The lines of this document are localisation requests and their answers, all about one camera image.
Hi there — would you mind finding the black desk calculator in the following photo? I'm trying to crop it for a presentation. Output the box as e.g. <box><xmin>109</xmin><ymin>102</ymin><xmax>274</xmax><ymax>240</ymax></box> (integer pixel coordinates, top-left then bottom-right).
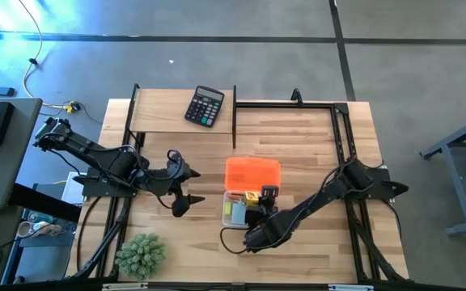
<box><xmin>184</xmin><ymin>85</ymin><xmax>226</xmax><ymax>129</ymax></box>

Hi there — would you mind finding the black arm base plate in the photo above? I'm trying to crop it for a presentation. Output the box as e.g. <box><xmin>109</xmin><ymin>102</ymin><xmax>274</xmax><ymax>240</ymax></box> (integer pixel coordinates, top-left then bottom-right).
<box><xmin>340</xmin><ymin>167</ymin><xmax>410</xmax><ymax>203</ymax></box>
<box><xmin>73</xmin><ymin>173</ymin><xmax>139</xmax><ymax>198</ymax></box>

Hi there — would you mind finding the green artificial plant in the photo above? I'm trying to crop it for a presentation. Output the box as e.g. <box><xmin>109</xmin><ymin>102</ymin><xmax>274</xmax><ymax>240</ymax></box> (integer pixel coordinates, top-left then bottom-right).
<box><xmin>114</xmin><ymin>232</ymin><xmax>167</xmax><ymax>281</ymax></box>

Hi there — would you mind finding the white paper sheet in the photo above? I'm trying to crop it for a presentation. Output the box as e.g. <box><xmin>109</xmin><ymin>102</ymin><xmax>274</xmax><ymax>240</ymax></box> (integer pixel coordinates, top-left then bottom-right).
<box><xmin>61</xmin><ymin>171</ymin><xmax>85</xmax><ymax>205</ymax></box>

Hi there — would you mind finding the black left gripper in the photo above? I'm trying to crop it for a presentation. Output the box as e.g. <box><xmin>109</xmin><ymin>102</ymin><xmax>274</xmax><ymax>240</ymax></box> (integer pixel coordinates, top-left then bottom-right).
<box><xmin>146</xmin><ymin>161</ymin><xmax>206</xmax><ymax>218</ymax></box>

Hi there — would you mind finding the black shelf support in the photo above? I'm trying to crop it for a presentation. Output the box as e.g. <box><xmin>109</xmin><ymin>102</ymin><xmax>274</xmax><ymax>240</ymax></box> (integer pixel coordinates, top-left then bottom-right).
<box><xmin>231</xmin><ymin>84</ymin><xmax>238</xmax><ymax>150</ymax></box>
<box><xmin>122</xmin><ymin>83</ymin><xmax>142</xmax><ymax>143</ymax></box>

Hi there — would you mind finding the grey side table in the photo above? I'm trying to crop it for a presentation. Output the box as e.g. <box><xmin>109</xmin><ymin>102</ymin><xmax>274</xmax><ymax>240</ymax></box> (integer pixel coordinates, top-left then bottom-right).
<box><xmin>0</xmin><ymin>96</ymin><xmax>44</xmax><ymax>212</ymax></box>

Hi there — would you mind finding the yellow floor plug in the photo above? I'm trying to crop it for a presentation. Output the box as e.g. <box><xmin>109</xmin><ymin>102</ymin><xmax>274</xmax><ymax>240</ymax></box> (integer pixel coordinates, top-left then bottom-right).
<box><xmin>63</xmin><ymin>100</ymin><xmax>82</xmax><ymax>115</ymax></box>

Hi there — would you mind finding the orange studded box lid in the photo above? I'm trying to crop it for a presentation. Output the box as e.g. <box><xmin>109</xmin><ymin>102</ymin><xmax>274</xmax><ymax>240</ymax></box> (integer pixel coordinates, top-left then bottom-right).
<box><xmin>224</xmin><ymin>156</ymin><xmax>282</xmax><ymax>192</ymax></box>

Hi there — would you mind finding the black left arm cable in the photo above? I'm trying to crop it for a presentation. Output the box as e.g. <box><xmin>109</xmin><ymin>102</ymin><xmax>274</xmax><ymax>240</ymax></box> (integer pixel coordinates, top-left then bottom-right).
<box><xmin>151</xmin><ymin>148</ymin><xmax>184</xmax><ymax>209</ymax></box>

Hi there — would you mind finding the black aluminium rig frame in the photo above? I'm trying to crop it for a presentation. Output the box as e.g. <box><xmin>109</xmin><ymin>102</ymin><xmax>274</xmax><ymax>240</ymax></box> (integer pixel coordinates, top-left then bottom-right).
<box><xmin>69</xmin><ymin>87</ymin><xmax>412</xmax><ymax>284</ymax></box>

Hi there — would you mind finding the wooden shelf board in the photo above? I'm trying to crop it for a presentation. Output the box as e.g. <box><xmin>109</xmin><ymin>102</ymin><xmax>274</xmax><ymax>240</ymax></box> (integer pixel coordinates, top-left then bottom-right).
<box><xmin>129</xmin><ymin>88</ymin><xmax>235</xmax><ymax>135</ymax></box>

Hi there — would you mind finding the blue-grey metal table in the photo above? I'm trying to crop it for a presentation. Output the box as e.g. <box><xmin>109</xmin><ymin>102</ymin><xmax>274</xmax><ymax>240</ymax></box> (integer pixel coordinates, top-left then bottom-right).
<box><xmin>420</xmin><ymin>109</ymin><xmax>466</xmax><ymax>237</ymax></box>

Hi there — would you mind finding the clear plastic pencil box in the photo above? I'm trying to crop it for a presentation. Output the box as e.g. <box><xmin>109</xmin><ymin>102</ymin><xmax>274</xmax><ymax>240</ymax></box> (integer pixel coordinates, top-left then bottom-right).
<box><xmin>221</xmin><ymin>189</ymin><xmax>282</xmax><ymax>230</ymax></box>

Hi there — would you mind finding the white floor cable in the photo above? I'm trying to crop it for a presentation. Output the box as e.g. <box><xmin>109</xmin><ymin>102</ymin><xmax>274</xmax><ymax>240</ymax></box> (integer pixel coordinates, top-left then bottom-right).
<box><xmin>17</xmin><ymin>0</ymin><xmax>78</xmax><ymax>111</ymax></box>

